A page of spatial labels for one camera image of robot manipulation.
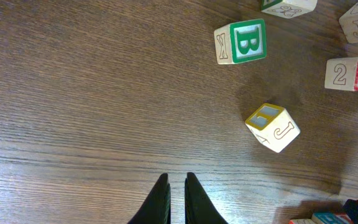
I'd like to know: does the wooden block green B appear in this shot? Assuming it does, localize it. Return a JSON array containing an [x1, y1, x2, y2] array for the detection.
[[214, 19, 267, 65]]

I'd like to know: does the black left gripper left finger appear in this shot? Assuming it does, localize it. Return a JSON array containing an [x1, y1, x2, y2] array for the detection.
[[128, 173, 171, 224]]

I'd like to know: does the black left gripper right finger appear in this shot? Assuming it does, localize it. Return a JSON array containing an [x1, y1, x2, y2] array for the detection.
[[185, 172, 227, 224]]

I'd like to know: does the wooden block yellow T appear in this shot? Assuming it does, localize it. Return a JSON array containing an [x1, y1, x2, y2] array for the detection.
[[245, 103, 300, 153]]

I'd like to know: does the wooden block red 9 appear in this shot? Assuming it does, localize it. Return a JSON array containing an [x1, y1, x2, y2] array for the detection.
[[324, 57, 358, 91]]

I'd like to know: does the wooden block green N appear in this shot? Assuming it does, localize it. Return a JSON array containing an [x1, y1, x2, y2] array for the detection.
[[260, 0, 318, 19]]

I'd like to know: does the wooden block blue L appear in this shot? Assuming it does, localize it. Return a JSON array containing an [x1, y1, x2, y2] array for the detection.
[[311, 212, 354, 224]]

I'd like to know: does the wooden block ice cream picture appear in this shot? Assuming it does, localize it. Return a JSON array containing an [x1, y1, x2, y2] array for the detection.
[[288, 218, 316, 224]]

